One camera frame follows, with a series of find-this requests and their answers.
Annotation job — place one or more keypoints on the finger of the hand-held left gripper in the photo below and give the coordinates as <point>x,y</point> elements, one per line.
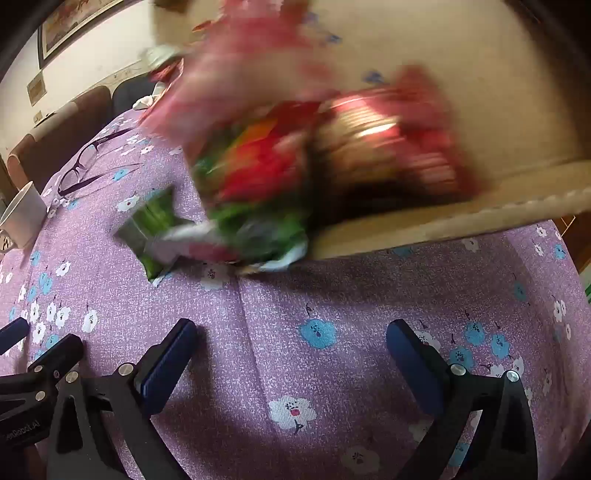
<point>11,334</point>
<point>60,353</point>

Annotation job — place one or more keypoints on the wall socket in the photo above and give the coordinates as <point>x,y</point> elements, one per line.
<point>38,117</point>

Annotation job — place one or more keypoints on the green foil snack packet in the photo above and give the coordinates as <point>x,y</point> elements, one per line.
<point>154,226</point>

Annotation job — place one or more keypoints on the brown chair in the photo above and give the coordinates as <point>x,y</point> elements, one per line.
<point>60,134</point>

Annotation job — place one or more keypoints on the cardboard box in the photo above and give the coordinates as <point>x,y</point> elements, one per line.
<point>508,92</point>

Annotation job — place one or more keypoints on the framed horse painting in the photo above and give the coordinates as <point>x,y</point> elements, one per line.
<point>69,27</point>

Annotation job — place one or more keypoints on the pink cartoon snack packet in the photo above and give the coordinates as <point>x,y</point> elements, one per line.
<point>240,69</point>

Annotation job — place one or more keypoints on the purple floral tablecloth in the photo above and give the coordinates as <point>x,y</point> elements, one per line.
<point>277,323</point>

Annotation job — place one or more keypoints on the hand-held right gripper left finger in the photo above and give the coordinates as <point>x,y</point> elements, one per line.
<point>161,369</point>

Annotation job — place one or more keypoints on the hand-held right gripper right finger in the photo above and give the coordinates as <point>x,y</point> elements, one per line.
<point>411,364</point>

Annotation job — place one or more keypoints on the black sofa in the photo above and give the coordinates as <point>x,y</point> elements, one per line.
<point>131,90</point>

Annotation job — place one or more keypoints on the dark-framed eyeglasses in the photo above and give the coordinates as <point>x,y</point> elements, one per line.
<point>85,161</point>

